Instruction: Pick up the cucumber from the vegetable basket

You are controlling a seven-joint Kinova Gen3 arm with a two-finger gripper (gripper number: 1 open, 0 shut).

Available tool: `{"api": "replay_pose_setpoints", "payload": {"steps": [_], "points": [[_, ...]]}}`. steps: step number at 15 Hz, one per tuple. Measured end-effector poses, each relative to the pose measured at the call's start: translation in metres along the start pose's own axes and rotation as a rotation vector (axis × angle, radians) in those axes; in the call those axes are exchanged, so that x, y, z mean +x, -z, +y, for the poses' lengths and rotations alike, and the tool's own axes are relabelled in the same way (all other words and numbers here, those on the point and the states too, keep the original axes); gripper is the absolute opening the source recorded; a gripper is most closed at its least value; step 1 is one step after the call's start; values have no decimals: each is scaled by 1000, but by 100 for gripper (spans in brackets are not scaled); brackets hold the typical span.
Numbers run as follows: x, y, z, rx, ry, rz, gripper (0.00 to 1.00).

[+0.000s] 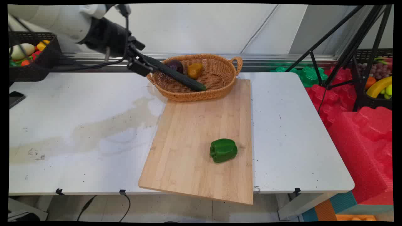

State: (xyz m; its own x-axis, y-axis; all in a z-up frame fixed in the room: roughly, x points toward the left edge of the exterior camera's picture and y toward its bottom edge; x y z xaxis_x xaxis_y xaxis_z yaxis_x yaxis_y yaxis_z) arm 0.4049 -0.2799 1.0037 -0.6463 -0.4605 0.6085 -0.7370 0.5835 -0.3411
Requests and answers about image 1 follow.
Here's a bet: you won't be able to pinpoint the yellow orange bell pepper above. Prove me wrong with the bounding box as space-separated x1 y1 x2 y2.
187 63 204 79

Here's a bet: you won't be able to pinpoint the black cable with plug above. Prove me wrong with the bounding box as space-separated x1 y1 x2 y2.
77 195 98 222

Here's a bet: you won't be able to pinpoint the green bell pepper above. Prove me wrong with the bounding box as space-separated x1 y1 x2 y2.
210 138 238 164

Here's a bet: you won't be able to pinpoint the green foam mat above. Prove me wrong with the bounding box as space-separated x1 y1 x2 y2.
271 66 329 88

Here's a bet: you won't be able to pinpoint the black plastic fruit basket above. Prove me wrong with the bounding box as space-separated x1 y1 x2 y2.
351 48 393 110

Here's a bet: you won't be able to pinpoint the woven wicker basket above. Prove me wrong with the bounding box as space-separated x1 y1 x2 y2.
146 53 243 102

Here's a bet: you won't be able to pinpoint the white table leg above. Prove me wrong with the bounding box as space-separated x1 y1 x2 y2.
278 192 337 221

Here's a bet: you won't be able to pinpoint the wooden cutting board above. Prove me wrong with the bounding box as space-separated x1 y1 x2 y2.
138 78 253 206

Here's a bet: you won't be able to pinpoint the black plastic vegetable basket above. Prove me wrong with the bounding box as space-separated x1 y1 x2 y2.
9 31 62 83

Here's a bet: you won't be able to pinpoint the aluminium wall rail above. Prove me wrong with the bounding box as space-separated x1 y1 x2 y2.
59 52 343 73

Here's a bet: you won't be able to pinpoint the dark green cucumber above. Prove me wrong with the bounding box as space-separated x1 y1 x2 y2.
138 53 207 92

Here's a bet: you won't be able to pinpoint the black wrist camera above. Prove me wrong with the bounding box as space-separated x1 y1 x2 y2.
107 4 132 18

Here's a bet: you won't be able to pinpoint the large red foam mat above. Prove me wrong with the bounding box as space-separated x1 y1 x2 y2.
328 106 394 205

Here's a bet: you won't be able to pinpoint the teal and orange floor mat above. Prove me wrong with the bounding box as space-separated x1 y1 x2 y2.
301 191 358 222

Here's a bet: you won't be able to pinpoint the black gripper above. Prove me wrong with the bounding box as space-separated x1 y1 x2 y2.
80 17 155 78

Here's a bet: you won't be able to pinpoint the yellow toy banana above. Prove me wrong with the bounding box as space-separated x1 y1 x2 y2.
366 76 393 99

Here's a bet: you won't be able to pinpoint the black camera tripod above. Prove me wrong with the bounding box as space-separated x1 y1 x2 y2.
284 5 393 112

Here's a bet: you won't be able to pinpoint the thin black hanging cable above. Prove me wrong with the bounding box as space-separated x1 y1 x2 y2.
119 192 131 222

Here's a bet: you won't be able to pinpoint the cream white toy vegetable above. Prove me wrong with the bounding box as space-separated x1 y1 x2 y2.
11 43 35 61

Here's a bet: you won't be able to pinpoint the black smartphone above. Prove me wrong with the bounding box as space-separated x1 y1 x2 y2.
9 91 26 109

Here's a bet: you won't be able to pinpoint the purple toy grapes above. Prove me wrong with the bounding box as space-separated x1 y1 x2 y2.
358 62 393 81

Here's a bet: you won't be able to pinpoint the purple eggplant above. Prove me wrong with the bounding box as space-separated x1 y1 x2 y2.
166 60 184 75

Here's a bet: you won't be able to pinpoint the small red foam mat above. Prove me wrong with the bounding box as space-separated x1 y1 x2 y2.
306 67 357 127

